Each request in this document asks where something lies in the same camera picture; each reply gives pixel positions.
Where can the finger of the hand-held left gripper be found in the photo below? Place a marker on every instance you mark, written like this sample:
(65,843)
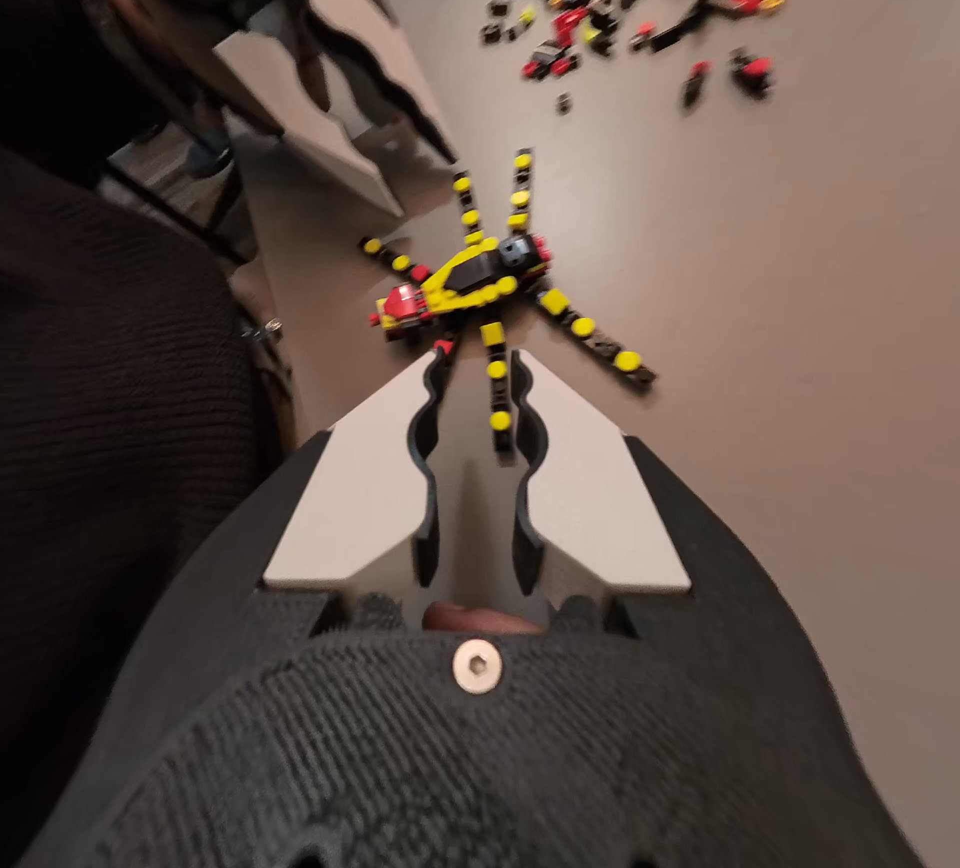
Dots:
(375,36)
(300,126)

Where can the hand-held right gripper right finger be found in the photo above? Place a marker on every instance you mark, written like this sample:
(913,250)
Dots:
(600,508)

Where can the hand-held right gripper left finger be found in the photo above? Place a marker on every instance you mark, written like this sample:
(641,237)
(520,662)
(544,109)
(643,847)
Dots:
(352,508)

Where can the red yellow lego spider head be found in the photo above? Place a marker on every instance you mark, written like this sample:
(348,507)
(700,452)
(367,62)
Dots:
(405,309)

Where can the yellow black lego spider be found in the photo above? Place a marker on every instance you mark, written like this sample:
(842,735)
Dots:
(480,276)

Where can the person's left forearm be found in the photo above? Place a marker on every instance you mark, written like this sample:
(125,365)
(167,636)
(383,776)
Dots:
(37,21)

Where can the black red lego claw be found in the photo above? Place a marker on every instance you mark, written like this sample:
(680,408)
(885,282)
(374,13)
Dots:
(696,82)

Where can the black red lego clip assembly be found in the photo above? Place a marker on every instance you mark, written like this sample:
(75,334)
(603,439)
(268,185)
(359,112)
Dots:
(752,72)

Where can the silver table screw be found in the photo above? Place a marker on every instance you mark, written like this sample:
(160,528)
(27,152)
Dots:
(262,330)

